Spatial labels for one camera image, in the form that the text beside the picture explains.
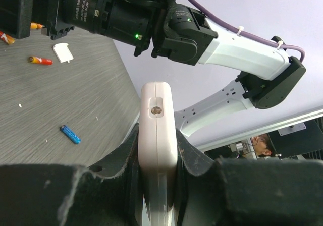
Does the person in background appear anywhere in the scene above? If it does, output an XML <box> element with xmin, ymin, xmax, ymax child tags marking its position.
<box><xmin>251</xmin><ymin>134</ymin><xmax>275</xmax><ymax>157</ymax></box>

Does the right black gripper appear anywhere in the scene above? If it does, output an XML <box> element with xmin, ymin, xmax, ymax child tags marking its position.
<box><xmin>1</xmin><ymin>0</ymin><xmax>74</xmax><ymax>40</ymax></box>

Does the red orange battery near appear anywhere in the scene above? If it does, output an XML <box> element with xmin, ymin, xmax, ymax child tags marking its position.
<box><xmin>28</xmin><ymin>56</ymin><xmax>53</xmax><ymax>65</ymax></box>

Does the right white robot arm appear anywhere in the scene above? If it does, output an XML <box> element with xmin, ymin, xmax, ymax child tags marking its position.
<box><xmin>1</xmin><ymin>0</ymin><xmax>306</xmax><ymax>136</ymax></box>

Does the white remote control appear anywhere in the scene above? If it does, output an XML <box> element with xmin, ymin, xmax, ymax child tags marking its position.
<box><xmin>138</xmin><ymin>82</ymin><xmax>178</xmax><ymax>225</ymax></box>

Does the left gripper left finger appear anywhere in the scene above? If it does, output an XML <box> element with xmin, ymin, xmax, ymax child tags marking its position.
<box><xmin>1</xmin><ymin>125</ymin><xmax>143</xmax><ymax>225</ymax></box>

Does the white battery cover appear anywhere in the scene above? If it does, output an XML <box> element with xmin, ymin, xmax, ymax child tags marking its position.
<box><xmin>52</xmin><ymin>43</ymin><xmax>74</xmax><ymax>63</ymax></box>

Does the red battery middle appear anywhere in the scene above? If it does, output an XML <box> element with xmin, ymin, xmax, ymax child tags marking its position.
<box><xmin>0</xmin><ymin>32</ymin><xmax>15</xmax><ymax>45</ymax></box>

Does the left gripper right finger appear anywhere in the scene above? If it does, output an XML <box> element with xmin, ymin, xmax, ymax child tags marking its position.
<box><xmin>174</xmin><ymin>131</ymin><xmax>322</xmax><ymax>225</ymax></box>

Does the blue battery centre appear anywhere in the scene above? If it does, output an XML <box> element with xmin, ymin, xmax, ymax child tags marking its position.
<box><xmin>60</xmin><ymin>125</ymin><xmax>81</xmax><ymax>144</ymax></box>

